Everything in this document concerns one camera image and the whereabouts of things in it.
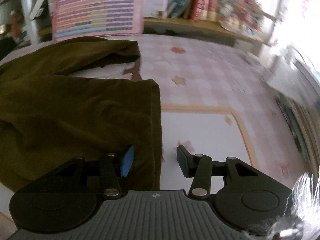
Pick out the white shelf post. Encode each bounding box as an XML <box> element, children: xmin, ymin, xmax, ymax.
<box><xmin>21</xmin><ymin>0</ymin><xmax>40</xmax><ymax>45</ymax></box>

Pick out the dark brown garment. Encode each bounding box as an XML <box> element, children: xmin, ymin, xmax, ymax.
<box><xmin>1</xmin><ymin>36</ymin><xmax>162</xmax><ymax>191</ymax></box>

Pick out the pink keyboard learning toy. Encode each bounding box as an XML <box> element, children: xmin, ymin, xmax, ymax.
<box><xmin>52</xmin><ymin>0</ymin><xmax>143</xmax><ymax>42</ymax></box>

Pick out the small white card box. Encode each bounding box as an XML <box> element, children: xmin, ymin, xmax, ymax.
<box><xmin>143</xmin><ymin>0</ymin><xmax>168</xmax><ymax>19</ymax></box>

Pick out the colourful flower ornament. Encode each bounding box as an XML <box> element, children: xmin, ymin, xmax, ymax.
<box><xmin>217</xmin><ymin>0</ymin><xmax>264</xmax><ymax>36</ymax></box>

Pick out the white paper stack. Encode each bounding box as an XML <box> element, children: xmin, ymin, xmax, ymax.
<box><xmin>264</xmin><ymin>46</ymin><xmax>319</xmax><ymax>174</ymax></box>

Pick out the pink cartoon desk mat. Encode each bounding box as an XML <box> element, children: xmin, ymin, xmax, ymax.
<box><xmin>133</xmin><ymin>35</ymin><xmax>310</xmax><ymax>190</ymax></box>

